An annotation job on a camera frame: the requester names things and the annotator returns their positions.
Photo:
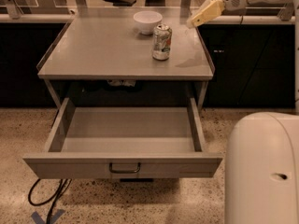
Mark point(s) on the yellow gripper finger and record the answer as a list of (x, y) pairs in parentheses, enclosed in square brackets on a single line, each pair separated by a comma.
[(209, 7), (197, 19)]

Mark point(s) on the silver 7up can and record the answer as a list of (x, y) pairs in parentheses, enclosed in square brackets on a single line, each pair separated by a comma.
[(161, 42)]

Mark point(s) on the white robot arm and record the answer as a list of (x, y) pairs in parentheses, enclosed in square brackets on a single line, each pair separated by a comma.
[(262, 154)]

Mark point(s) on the open grey top drawer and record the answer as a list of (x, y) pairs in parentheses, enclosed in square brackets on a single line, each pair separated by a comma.
[(83, 141)]

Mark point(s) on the white ceramic bowl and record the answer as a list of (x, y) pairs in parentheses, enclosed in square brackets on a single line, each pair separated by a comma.
[(146, 21)]

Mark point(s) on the black office chair armrest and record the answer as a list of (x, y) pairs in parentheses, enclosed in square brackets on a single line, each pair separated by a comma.
[(121, 3)]

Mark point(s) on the grey metal cabinet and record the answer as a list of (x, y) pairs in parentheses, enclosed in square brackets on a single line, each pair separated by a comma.
[(102, 44)]

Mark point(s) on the crumpled item under tabletop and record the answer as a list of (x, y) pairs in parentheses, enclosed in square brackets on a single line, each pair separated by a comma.
[(121, 83)]

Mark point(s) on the black metal drawer handle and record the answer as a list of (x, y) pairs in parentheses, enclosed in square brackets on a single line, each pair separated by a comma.
[(124, 168)]

